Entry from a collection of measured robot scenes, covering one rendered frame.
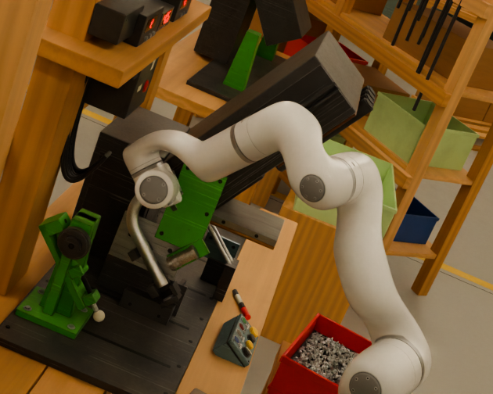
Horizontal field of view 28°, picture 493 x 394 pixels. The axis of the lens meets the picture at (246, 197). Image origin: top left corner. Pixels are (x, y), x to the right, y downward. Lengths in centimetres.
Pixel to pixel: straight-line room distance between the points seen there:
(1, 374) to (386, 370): 82
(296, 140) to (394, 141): 328
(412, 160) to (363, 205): 308
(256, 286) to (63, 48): 105
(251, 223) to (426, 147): 246
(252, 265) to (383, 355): 109
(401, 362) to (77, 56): 89
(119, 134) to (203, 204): 30
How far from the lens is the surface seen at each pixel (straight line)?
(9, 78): 180
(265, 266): 295
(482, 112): 939
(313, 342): 272
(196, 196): 245
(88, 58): 205
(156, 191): 211
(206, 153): 204
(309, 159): 186
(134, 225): 245
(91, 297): 229
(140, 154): 214
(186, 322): 252
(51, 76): 219
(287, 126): 193
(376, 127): 530
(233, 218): 259
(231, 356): 243
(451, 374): 492
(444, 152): 523
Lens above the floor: 215
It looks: 22 degrees down
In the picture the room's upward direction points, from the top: 22 degrees clockwise
